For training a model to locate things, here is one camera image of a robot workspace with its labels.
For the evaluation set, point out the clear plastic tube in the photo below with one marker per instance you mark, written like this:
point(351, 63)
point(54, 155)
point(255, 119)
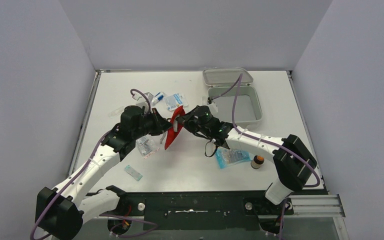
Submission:
point(116, 112)

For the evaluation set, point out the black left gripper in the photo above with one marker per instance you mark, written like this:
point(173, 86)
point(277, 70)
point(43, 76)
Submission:
point(158, 122)

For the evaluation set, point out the brown bottle orange cap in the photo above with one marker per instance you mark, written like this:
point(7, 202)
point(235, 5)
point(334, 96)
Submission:
point(257, 162)

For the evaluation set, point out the black handled scissors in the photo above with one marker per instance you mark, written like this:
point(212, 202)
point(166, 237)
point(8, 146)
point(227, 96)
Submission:
point(162, 138)

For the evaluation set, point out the blue mask packet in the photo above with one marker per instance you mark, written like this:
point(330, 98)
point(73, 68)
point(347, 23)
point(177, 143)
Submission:
point(229, 157)

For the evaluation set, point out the clear bag of wipes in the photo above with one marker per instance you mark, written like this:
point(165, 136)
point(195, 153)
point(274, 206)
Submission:
point(146, 146)

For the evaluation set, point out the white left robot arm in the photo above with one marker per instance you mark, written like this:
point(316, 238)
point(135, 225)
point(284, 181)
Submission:
point(62, 210)

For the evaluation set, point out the red first aid pouch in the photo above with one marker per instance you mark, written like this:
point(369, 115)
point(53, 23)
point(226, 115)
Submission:
point(174, 131)

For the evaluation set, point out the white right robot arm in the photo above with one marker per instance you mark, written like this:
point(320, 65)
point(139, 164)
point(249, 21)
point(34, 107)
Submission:
point(293, 161)

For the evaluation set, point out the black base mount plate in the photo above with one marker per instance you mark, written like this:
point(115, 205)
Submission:
point(202, 210)

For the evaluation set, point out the grey open storage box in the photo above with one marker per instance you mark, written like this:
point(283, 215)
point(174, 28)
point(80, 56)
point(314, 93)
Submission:
point(233, 91)

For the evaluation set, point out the green bandage packet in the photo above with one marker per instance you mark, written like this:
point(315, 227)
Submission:
point(133, 173)

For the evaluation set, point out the small white blue tube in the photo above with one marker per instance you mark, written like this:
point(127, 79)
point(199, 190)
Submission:
point(157, 98)

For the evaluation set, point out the white blue label packet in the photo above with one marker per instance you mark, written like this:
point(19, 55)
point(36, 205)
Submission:
point(174, 101)

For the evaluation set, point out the aluminium frame rail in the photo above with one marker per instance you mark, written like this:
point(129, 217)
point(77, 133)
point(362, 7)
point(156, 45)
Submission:
point(316, 206)

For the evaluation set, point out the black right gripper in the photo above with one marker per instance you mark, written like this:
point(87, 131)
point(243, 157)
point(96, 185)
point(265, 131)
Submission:
point(187, 121)

